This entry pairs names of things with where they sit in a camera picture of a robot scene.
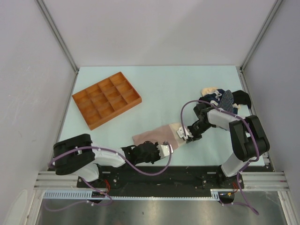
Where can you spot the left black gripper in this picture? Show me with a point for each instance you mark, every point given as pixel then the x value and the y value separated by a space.
pixel 157 157

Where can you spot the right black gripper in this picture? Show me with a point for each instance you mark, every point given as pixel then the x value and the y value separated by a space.
pixel 193 137

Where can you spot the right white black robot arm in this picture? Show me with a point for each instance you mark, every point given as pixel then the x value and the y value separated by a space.
pixel 248 139

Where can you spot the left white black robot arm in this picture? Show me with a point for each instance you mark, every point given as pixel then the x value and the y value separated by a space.
pixel 86 162

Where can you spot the navy white underwear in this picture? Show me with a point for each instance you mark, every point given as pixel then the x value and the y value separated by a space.
pixel 214 97

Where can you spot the cream underwear in pile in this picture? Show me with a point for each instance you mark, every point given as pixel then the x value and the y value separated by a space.
pixel 206 91

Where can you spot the striped navy underwear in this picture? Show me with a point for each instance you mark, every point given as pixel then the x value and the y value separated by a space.
pixel 226 101

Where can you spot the black underwear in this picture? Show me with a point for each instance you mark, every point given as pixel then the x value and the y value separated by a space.
pixel 242 98

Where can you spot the orange compartment tray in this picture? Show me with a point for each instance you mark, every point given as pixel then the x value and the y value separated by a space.
pixel 106 99

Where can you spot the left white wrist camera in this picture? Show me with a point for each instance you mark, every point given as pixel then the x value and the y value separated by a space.
pixel 165 149

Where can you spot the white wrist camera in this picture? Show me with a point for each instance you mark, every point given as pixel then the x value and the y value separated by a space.
pixel 165 149
pixel 182 132

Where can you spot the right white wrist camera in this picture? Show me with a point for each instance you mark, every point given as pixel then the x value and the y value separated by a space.
pixel 182 132

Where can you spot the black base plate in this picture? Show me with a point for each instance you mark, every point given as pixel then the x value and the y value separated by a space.
pixel 163 190

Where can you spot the white slotted cable duct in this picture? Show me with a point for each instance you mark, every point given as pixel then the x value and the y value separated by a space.
pixel 211 195

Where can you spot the left aluminium frame post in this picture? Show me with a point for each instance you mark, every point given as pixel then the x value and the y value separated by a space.
pixel 55 31

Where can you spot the aluminium frame post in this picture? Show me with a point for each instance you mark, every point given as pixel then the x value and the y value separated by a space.
pixel 55 31
pixel 263 30

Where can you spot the right aluminium frame post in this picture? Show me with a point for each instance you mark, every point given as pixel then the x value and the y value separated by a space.
pixel 263 30

